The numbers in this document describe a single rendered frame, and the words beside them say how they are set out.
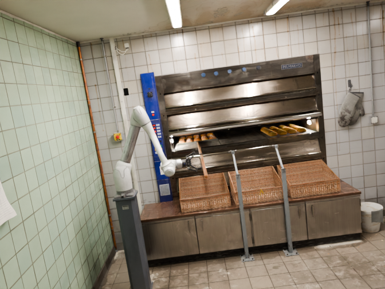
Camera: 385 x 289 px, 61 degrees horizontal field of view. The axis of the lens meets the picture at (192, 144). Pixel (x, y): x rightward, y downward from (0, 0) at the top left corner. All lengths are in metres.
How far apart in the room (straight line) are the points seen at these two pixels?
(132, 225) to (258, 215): 1.38
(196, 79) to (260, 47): 0.82
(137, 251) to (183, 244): 0.66
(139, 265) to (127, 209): 0.58
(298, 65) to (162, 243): 2.58
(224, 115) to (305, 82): 1.03
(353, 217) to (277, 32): 2.22
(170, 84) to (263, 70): 1.11
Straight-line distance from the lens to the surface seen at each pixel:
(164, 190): 4.08
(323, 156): 4.32
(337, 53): 4.30
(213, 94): 3.93
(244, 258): 3.83
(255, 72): 4.01
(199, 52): 3.94
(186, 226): 3.67
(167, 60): 3.94
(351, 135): 4.41
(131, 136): 3.25
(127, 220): 3.18
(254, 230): 3.76
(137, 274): 3.41
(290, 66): 4.11
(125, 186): 3.09
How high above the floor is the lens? 1.88
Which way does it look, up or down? 9 degrees down
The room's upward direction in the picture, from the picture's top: 8 degrees counter-clockwise
